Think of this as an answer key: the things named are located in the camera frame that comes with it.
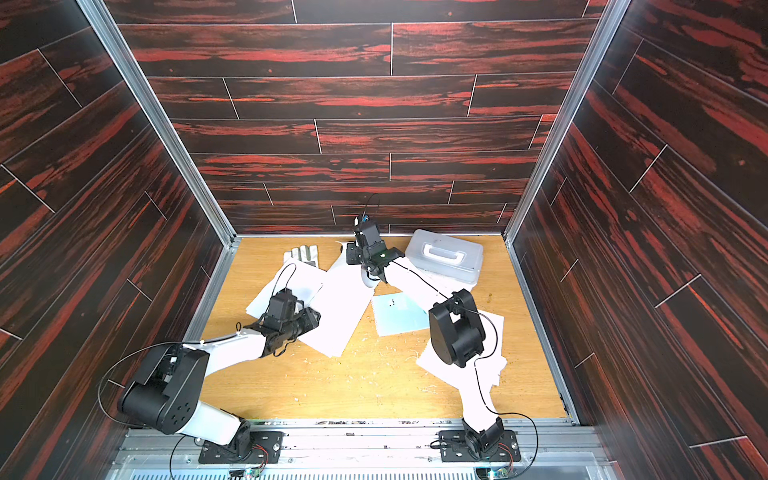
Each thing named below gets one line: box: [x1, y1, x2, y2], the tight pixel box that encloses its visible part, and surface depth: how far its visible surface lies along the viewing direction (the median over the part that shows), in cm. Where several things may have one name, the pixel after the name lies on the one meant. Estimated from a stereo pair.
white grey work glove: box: [283, 244, 319, 268], surface depth 117 cm
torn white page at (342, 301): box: [297, 241, 377, 358], surface depth 101 cm
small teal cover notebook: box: [373, 292, 430, 337], surface depth 100 cm
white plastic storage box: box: [405, 229, 484, 284], surface depth 101 cm
